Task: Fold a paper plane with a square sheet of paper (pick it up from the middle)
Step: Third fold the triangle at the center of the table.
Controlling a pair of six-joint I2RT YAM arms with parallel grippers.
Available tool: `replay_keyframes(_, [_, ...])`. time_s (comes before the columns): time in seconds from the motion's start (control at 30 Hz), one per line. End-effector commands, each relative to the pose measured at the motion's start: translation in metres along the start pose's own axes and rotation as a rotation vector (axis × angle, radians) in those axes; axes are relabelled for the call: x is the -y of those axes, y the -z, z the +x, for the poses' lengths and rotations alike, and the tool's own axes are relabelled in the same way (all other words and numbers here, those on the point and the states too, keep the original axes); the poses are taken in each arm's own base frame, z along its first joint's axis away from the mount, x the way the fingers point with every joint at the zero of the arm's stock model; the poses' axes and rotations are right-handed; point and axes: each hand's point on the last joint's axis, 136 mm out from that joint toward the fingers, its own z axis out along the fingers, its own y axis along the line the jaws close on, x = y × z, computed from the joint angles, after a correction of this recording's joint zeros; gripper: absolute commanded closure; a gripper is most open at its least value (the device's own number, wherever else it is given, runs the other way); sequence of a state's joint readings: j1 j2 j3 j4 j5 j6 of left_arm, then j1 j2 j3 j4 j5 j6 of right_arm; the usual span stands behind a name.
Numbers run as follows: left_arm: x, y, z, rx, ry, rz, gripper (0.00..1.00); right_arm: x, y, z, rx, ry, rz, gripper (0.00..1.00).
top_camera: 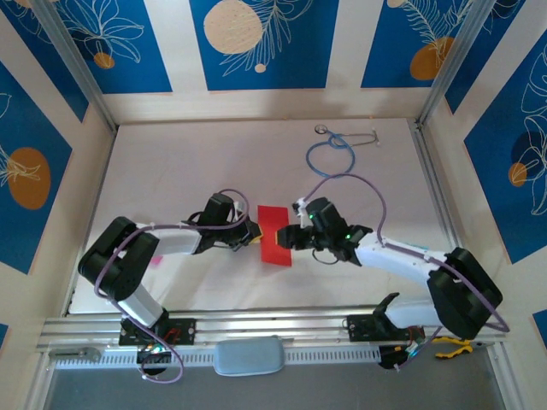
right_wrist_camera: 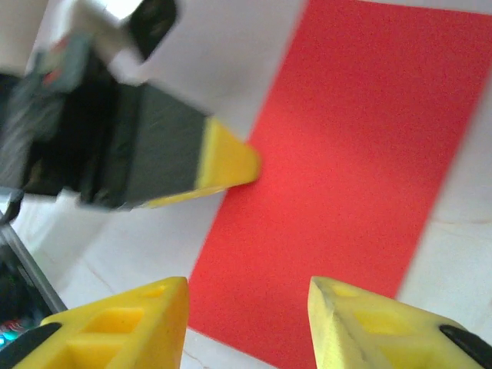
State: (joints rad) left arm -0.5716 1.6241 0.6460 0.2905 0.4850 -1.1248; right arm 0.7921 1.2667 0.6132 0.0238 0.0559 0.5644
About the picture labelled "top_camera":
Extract red square paper sheet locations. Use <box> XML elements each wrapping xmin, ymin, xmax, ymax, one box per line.
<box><xmin>256</xmin><ymin>204</ymin><xmax>295</xmax><ymax>268</ymax></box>

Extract blue stethoscope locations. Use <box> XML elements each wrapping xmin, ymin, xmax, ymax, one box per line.
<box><xmin>305</xmin><ymin>123</ymin><xmax>382</xmax><ymax>179</ymax></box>

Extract grey-blue zip pouch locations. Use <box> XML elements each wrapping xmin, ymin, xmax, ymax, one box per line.
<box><xmin>213</xmin><ymin>336</ymin><xmax>286</xmax><ymax>377</ymax></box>

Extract black controller board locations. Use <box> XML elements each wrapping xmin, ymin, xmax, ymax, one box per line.
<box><xmin>378</xmin><ymin>343</ymin><xmax>422</xmax><ymax>371</ymax></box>
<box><xmin>135</xmin><ymin>344</ymin><xmax>173</xmax><ymax>365</ymax></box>

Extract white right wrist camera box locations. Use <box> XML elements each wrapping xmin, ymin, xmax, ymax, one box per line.
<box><xmin>291</xmin><ymin>196</ymin><xmax>309</xmax><ymax>227</ymax></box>

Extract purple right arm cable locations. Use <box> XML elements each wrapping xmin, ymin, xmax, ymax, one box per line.
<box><xmin>301</xmin><ymin>173</ymin><xmax>511</xmax><ymax>372</ymax></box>

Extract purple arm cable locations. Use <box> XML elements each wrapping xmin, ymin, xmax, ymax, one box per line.
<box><xmin>301</xmin><ymin>173</ymin><xmax>511</xmax><ymax>372</ymax></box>
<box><xmin>93</xmin><ymin>187</ymin><xmax>251</xmax><ymax>384</ymax></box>

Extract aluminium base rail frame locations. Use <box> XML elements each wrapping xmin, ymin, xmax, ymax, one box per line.
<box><xmin>36</xmin><ymin>305</ymin><xmax>508</xmax><ymax>354</ymax></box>

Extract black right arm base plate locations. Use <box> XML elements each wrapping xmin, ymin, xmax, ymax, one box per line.
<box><xmin>346</xmin><ymin>314</ymin><xmax>426</xmax><ymax>343</ymax></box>

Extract white slotted cable duct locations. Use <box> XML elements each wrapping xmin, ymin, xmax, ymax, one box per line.
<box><xmin>53</xmin><ymin>345</ymin><xmax>381</xmax><ymax>371</ymax></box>

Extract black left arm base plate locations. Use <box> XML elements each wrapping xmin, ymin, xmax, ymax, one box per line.
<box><xmin>118</xmin><ymin>318</ymin><xmax>197</xmax><ymax>346</ymax></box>

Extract aluminium table side rail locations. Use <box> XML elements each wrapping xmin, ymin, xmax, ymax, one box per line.
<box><xmin>408</xmin><ymin>119</ymin><xmax>456</xmax><ymax>249</ymax></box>

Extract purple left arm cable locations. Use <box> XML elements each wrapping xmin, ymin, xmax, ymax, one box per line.
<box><xmin>93</xmin><ymin>187</ymin><xmax>251</xmax><ymax>384</ymax></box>

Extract yellow-handled pliers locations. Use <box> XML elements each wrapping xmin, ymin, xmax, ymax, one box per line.
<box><xmin>433</xmin><ymin>336</ymin><xmax>495</xmax><ymax>359</ymax></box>

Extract metal latch bracket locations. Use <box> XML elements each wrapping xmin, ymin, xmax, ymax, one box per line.
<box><xmin>49</xmin><ymin>348</ymin><xmax>102</xmax><ymax>362</ymax></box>

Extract aluminium corner post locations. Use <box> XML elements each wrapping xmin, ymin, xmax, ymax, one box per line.
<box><xmin>32</xmin><ymin>0</ymin><xmax>119</xmax><ymax>132</ymax></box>
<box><xmin>416</xmin><ymin>0</ymin><xmax>499</xmax><ymax>125</ymax></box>

